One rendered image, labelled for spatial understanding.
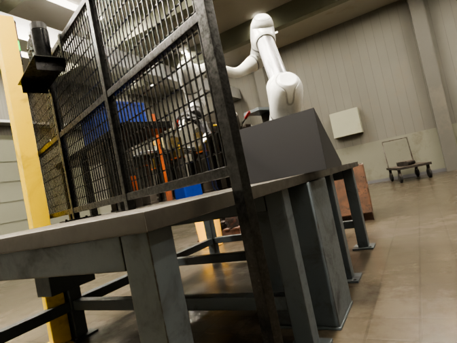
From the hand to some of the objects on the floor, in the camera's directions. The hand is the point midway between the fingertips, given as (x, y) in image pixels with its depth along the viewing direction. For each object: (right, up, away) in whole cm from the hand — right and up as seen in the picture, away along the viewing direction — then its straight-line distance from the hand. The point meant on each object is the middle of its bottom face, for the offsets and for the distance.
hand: (193, 134), depth 173 cm
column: (+61, -90, -2) cm, 109 cm away
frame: (+9, -102, +39) cm, 110 cm away
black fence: (-26, -107, -23) cm, 112 cm away
